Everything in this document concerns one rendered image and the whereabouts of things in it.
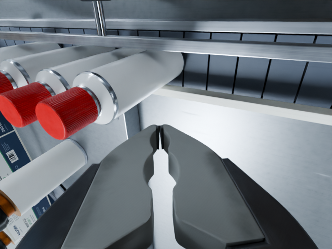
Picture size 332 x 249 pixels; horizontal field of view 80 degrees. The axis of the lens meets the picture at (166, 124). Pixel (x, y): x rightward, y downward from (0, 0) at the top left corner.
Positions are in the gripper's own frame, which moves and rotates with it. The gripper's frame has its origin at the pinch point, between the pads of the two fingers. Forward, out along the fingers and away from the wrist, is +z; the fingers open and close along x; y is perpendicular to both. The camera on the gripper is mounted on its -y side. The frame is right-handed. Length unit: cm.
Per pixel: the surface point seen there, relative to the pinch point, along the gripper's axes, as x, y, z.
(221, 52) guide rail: 6.1, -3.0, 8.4
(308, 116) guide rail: 16.6, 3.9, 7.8
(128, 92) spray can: -2.8, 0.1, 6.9
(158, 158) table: -0.3, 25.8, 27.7
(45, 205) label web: -44, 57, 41
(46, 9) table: -23.6, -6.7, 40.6
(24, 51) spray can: -22.4, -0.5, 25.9
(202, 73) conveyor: 6.6, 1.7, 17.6
